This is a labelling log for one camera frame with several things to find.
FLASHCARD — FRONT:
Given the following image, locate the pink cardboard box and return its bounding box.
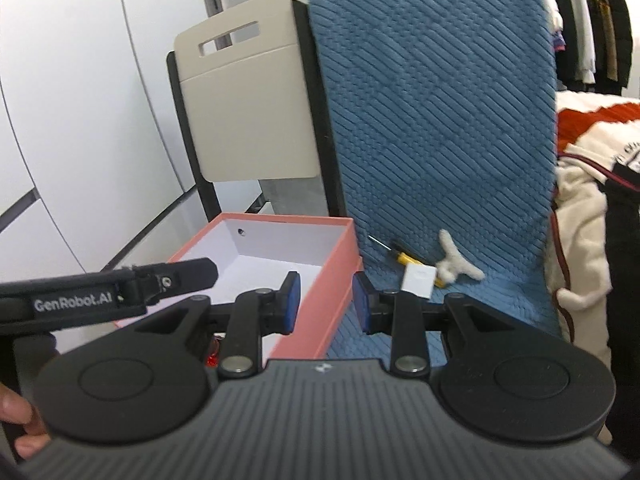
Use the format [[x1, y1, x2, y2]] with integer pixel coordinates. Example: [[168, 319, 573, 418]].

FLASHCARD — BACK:
[[114, 212, 365, 361]]

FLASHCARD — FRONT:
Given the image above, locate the dark garment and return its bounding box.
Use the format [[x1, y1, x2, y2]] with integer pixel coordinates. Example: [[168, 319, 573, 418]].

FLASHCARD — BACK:
[[602, 160, 640, 461]]

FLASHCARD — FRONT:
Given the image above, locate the blue textured chair cover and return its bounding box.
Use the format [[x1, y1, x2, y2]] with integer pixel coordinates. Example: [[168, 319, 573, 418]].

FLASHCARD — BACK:
[[307, 0, 563, 368]]

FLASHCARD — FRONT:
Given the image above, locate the red and white blanket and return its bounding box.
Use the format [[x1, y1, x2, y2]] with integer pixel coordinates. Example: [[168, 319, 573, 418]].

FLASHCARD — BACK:
[[555, 90, 640, 161]]

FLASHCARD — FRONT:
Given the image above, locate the small white box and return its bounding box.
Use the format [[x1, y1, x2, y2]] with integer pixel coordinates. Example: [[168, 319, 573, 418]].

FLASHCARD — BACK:
[[400, 265, 439, 297]]

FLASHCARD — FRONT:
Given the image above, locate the white fleece blanket red trim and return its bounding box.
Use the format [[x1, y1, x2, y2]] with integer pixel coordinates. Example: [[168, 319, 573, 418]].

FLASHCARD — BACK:
[[547, 120, 640, 343]]

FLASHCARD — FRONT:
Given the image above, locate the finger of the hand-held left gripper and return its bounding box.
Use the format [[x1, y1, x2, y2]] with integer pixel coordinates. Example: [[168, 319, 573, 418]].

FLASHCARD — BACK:
[[132, 257, 219, 307]]

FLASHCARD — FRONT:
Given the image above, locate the white fuzzy toy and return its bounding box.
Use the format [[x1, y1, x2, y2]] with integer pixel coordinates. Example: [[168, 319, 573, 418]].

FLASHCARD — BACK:
[[434, 229, 486, 284]]

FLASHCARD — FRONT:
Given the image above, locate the yellow screwdriver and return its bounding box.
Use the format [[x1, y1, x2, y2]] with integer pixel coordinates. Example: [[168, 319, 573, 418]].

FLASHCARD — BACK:
[[367, 235, 446, 288]]

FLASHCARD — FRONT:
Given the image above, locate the rack of hanging clothes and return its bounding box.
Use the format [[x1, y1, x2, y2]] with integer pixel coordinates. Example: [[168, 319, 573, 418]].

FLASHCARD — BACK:
[[520, 0, 634, 96]]

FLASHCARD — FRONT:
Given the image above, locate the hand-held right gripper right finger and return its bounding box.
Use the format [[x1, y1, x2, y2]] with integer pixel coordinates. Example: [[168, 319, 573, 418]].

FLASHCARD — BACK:
[[352, 271, 506, 379]]

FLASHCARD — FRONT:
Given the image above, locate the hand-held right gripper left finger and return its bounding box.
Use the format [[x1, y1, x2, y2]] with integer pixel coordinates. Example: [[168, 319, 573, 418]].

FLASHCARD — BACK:
[[132, 271, 302, 380]]

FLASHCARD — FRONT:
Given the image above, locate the person's left hand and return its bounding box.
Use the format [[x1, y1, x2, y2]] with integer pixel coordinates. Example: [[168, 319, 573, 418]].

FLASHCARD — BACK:
[[0, 382, 51, 461]]

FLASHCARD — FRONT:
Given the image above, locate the beige chair back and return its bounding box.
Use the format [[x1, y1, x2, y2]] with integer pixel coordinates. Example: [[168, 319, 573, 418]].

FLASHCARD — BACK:
[[166, 0, 347, 225]]

